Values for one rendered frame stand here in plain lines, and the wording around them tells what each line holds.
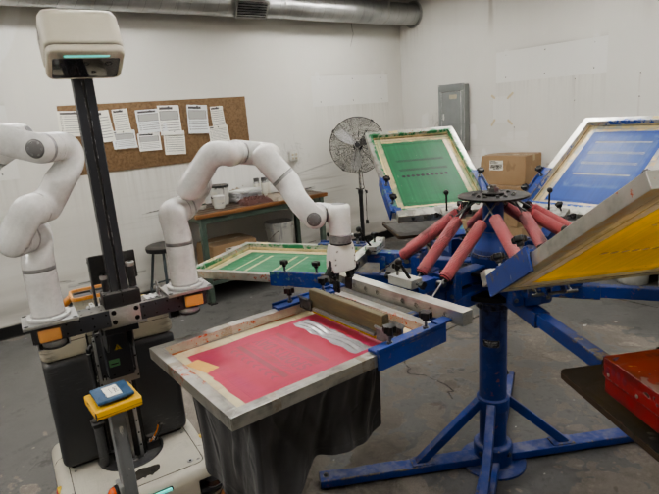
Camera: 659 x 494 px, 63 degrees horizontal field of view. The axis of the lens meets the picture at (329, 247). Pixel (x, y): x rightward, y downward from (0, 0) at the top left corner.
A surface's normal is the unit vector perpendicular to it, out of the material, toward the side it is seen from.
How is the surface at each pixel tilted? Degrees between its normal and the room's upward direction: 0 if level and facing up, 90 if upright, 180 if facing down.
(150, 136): 89
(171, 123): 88
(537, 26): 90
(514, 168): 89
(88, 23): 64
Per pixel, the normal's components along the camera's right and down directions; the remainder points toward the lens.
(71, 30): 0.43, -0.28
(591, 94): -0.79, 0.20
